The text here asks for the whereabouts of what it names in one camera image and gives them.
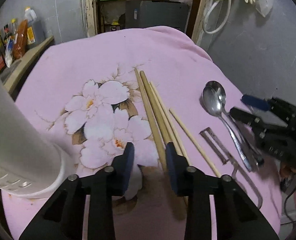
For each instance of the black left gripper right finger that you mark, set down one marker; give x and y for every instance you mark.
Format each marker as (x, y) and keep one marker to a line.
(237, 217)

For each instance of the thick wooden chopstick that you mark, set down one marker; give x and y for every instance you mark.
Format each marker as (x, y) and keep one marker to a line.
(155, 108)

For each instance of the white cap oil jug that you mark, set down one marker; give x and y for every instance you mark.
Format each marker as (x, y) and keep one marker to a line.
(35, 33)

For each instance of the pink floral tablecloth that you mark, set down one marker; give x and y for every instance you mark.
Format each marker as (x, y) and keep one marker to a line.
(123, 129)

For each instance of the steel spoon front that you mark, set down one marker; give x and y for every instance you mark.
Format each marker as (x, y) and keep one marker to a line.
(214, 107)

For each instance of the steel spoon behind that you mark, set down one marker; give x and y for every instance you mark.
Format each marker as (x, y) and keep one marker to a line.
(253, 155)

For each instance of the separate wooden chopstick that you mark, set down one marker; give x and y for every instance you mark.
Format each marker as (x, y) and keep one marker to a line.
(196, 144)

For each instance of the thin wooden chopstick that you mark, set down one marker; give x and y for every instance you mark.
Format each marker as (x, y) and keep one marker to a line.
(172, 131)

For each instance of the dark grey cabinet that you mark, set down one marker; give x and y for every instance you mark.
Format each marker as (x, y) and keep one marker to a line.
(152, 13)

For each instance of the white plastic utensil holder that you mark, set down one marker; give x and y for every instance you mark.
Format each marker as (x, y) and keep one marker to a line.
(30, 166)

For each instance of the steel spoon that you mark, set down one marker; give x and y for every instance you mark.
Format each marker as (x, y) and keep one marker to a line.
(214, 107)
(253, 155)

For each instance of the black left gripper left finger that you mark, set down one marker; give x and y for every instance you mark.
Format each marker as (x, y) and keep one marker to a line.
(61, 217)

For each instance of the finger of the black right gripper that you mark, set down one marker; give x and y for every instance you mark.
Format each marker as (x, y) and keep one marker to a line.
(256, 102)
(245, 118)

